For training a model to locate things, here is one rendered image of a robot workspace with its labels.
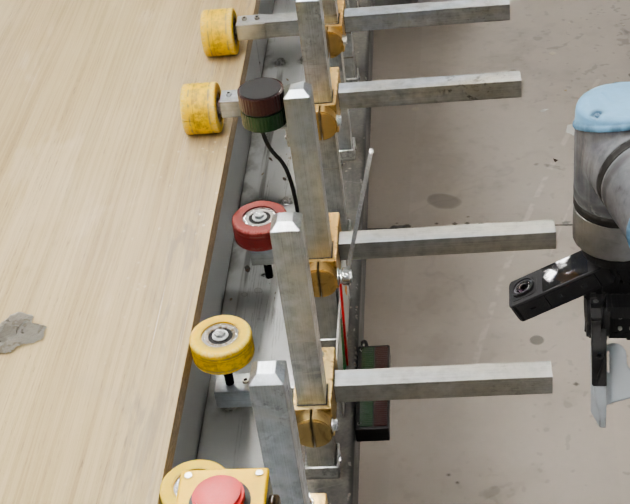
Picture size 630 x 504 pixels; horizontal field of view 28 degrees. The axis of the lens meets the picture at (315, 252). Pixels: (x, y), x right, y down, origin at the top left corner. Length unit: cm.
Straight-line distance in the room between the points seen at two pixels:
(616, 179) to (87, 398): 72
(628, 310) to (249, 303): 90
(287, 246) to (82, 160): 65
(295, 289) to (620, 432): 135
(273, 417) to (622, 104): 45
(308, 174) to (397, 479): 108
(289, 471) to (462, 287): 178
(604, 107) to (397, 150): 236
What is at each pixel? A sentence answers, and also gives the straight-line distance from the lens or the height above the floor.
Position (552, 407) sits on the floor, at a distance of 274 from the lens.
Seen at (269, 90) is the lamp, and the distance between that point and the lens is 161.
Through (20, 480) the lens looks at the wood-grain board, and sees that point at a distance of 150.
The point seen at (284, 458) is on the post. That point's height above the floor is 101.
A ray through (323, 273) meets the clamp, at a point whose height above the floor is 87.
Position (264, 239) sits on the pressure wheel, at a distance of 176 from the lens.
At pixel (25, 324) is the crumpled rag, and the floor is 92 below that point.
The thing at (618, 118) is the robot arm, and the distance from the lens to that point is 119.
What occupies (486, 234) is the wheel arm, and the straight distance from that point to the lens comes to 178.
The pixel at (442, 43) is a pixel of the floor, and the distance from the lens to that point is 405.
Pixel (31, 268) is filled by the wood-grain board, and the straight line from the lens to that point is 180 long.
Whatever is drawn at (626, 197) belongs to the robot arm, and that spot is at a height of 127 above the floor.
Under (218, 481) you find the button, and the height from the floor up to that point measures 123.
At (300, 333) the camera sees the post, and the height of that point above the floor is 95.
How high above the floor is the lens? 194
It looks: 37 degrees down
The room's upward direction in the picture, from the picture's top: 8 degrees counter-clockwise
